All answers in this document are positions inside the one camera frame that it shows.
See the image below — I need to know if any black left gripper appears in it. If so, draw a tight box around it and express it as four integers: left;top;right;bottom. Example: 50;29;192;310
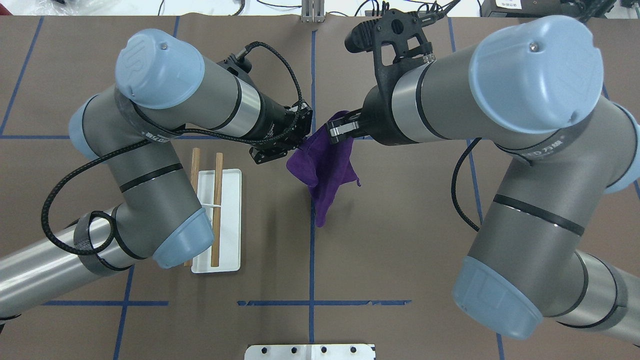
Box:
250;101;313;165

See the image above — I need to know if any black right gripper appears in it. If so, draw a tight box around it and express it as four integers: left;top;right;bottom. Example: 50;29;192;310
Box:
327;107;396;146

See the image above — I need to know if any purple towel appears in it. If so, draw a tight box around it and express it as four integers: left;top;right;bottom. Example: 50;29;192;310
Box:
286;111;361;228

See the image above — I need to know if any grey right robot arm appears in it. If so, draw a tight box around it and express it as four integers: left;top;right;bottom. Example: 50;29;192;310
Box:
327;9;639;346

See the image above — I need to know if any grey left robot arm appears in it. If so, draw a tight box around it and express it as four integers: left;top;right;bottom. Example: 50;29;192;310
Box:
0;28;313;325

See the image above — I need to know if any left wooden rack rod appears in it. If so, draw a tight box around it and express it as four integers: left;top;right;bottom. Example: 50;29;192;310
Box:
210;152;224;268

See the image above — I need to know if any wooden rack rod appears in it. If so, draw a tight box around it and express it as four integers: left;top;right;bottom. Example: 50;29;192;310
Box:
184;147;201;267
210;152;224;268

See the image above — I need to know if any right wooden rack rod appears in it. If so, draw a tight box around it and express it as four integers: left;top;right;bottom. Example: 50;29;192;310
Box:
184;147;201;267

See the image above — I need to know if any white towel rack base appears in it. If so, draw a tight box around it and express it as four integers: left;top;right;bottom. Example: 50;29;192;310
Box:
190;169;242;274

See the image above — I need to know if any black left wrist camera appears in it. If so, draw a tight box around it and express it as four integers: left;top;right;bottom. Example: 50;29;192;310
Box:
216;48;253;84

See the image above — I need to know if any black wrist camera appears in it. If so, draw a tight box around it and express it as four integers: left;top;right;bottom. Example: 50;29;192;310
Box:
216;48;253;84
343;9;440;97

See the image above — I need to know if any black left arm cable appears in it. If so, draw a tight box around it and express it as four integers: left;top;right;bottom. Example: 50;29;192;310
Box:
41;41;304;256

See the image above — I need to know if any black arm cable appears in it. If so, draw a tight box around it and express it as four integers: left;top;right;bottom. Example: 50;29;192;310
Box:
41;41;304;256
451;137;483;233

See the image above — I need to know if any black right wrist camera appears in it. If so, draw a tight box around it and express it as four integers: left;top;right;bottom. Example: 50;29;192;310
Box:
343;9;440;97

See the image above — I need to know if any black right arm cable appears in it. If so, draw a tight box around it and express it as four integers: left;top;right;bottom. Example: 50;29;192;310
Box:
451;137;483;233

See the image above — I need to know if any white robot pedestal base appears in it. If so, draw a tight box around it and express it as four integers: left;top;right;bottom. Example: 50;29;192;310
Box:
244;343;377;360

